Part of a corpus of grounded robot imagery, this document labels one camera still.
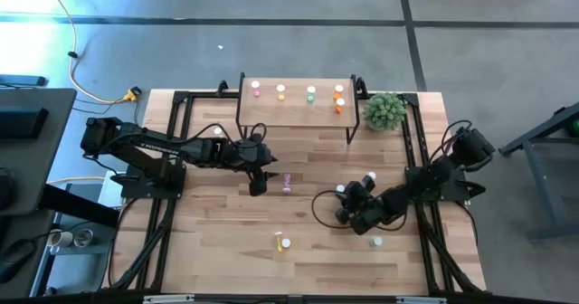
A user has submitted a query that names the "black box device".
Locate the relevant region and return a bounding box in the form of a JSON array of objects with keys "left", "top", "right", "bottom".
[{"left": 0, "top": 106, "right": 50, "bottom": 140}]

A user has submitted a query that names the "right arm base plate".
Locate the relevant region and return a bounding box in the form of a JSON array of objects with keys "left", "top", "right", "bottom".
[{"left": 403, "top": 162, "right": 488, "bottom": 204}]

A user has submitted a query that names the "grey metal stand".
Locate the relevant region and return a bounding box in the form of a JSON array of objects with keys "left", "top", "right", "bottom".
[{"left": 498, "top": 101, "right": 579, "bottom": 242}]

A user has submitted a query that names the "black desk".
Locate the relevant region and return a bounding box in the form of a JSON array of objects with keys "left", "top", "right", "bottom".
[{"left": 0, "top": 88, "right": 78, "bottom": 217}]

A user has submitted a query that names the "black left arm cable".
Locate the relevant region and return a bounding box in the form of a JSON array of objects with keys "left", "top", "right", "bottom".
[{"left": 183, "top": 121, "right": 269, "bottom": 147}]

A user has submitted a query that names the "wooden shelf black metal frame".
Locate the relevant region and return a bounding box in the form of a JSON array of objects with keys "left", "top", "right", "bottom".
[{"left": 235, "top": 71, "right": 362, "bottom": 146}]

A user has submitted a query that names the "yellow power cable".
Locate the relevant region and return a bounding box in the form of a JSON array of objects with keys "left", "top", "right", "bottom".
[
  {"left": 46, "top": 176, "right": 106, "bottom": 185},
  {"left": 39, "top": 0, "right": 139, "bottom": 105}
]

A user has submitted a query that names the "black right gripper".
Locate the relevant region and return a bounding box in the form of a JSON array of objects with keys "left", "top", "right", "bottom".
[{"left": 334, "top": 173, "right": 386, "bottom": 236}]

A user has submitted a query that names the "silver metal bracket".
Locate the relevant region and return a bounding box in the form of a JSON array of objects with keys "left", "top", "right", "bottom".
[
  {"left": 396, "top": 296, "right": 448, "bottom": 304},
  {"left": 143, "top": 295, "right": 195, "bottom": 304}
]

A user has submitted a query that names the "potted green succulent plant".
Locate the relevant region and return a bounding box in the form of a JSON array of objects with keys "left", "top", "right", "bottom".
[{"left": 361, "top": 91, "right": 407, "bottom": 132}]

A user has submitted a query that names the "black aluminium table frame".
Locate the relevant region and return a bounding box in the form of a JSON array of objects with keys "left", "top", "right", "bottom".
[{"left": 107, "top": 80, "right": 489, "bottom": 296}]

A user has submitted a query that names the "black diagonal desk beam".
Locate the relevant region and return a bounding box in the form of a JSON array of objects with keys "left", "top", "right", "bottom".
[{"left": 39, "top": 184, "right": 121, "bottom": 229}]

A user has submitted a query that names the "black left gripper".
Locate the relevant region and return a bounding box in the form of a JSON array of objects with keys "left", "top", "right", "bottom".
[{"left": 234, "top": 131, "right": 281, "bottom": 197}]

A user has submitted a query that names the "white box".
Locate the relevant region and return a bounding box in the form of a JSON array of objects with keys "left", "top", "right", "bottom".
[{"left": 97, "top": 170, "right": 128, "bottom": 210}]

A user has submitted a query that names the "black flat device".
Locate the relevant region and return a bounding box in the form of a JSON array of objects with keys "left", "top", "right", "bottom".
[{"left": 0, "top": 73, "right": 48, "bottom": 88}]

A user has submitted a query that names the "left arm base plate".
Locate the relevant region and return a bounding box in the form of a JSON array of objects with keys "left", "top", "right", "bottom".
[{"left": 110, "top": 161, "right": 187, "bottom": 201}]

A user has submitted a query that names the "paper cup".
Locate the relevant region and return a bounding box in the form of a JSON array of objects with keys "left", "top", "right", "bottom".
[{"left": 48, "top": 229, "right": 74, "bottom": 250}]

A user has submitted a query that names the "shiny metal cup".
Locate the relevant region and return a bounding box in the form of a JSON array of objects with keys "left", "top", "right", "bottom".
[{"left": 73, "top": 228, "right": 95, "bottom": 249}]

